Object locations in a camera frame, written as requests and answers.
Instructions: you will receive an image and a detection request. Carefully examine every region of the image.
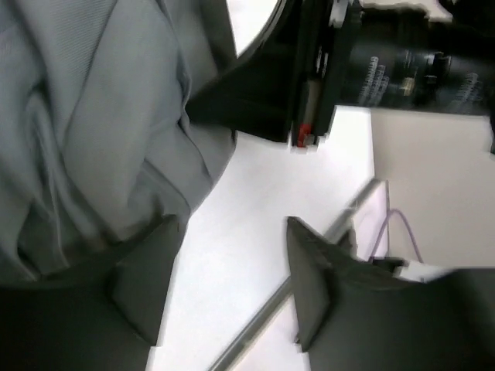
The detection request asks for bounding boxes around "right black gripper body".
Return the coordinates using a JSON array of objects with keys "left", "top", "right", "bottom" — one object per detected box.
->
[{"left": 291, "top": 1, "right": 494, "bottom": 148}]

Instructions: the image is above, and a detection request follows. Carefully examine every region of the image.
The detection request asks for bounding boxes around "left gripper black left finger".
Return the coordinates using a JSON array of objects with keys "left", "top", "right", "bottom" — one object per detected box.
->
[{"left": 1, "top": 216, "right": 185, "bottom": 371}]

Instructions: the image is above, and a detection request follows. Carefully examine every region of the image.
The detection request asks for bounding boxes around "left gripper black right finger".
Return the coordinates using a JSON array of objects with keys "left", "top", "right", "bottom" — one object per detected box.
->
[{"left": 291, "top": 229, "right": 494, "bottom": 370}]

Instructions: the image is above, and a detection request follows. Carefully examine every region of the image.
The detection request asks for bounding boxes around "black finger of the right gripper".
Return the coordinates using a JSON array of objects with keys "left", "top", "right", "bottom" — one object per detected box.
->
[{"left": 186, "top": 1, "right": 302, "bottom": 142}]

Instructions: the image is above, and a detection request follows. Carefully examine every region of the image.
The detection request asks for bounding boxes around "grey pleated skirt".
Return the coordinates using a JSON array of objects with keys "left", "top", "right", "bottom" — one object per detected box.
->
[{"left": 1, "top": 0, "right": 236, "bottom": 283}]

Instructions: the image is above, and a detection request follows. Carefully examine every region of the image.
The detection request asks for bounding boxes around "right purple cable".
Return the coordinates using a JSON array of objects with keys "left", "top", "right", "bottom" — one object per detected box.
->
[{"left": 370, "top": 208, "right": 423, "bottom": 265}]

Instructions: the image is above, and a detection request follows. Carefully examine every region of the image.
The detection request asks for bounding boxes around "aluminium front rail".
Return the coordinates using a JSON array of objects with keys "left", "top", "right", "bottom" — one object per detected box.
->
[{"left": 210, "top": 179, "right": 388, "bottom": 370}]

